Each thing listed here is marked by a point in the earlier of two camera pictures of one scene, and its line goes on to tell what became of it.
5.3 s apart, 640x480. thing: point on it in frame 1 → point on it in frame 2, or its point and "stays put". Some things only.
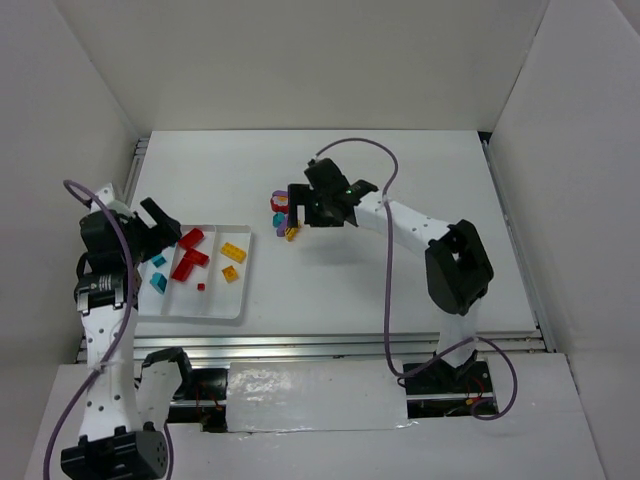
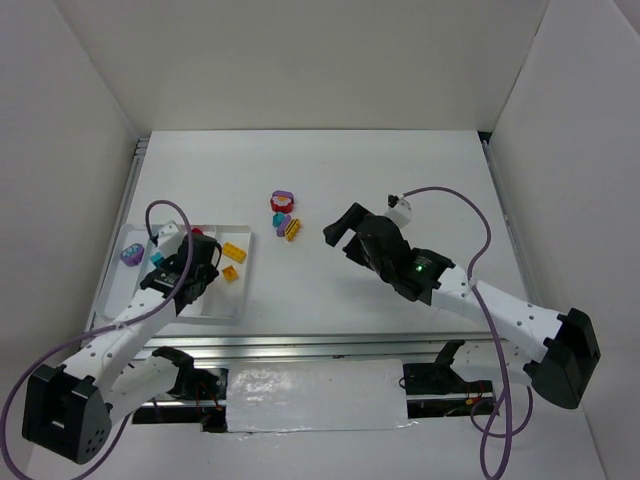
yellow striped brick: x=290 y=233 stays put
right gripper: x=310 y=201 → x=354 y=235
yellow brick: x=234 y=252 stays put
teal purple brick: x=279 y=220 stays put
